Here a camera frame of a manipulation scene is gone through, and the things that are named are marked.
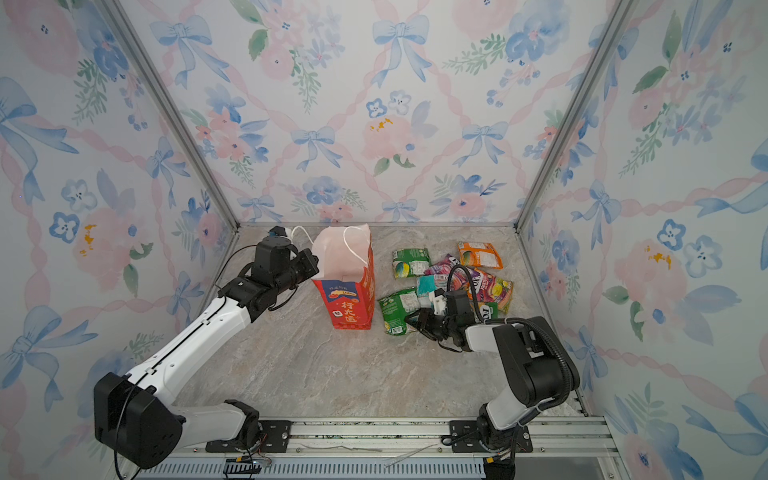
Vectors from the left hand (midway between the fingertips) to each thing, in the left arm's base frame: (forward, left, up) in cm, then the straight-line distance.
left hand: (321, 254), depth 79 cm
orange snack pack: (+18, -50, -21) cm, 57 cm away
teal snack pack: (+3, -30, -19) cm, 36 cm away
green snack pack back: (+14, -25, -21) cm, 36 cm away
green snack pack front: (-3, -20, -22) cm, 30 cm away
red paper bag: (+10, -3, -24) cm, 26 cm away
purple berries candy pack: (+5, -41, -19) cm, 46 cm away
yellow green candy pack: (-3, -52, -23) cm, 57 cm away
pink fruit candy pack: (+3, -52, -22) cm, 57 cm away
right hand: (-8, -24, -23) cm, 34 cm away
